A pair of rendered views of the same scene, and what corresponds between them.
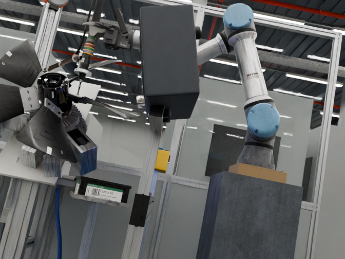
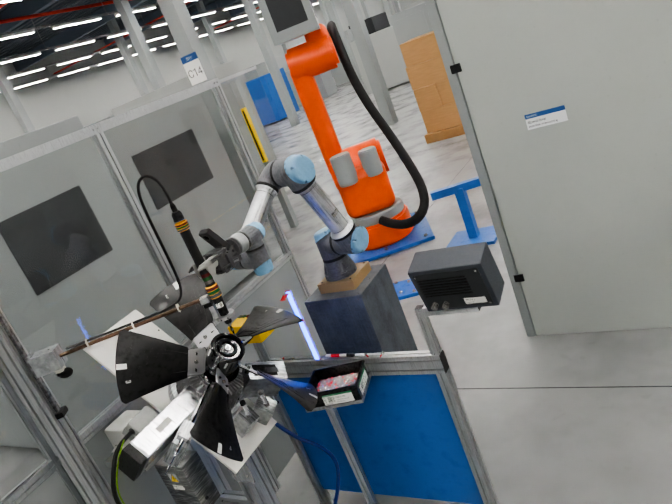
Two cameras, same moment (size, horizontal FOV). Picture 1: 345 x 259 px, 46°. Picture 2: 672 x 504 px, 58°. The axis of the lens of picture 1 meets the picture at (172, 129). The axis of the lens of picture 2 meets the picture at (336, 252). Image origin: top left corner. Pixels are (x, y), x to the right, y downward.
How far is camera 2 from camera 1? 2.10 m
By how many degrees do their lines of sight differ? 60
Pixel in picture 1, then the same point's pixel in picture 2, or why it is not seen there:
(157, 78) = (497, 292)
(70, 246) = not seen: hidden behind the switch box
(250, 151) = (341, 265)
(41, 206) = (210, 462)
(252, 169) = (358, 277)
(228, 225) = (379, 325)
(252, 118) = (357, 245)
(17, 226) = (260, 485)
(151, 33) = (487, 273)
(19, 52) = (135, 354)
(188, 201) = not seen: hidden behind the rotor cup
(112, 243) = not seen: hidden behind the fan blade
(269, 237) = (392, 310)
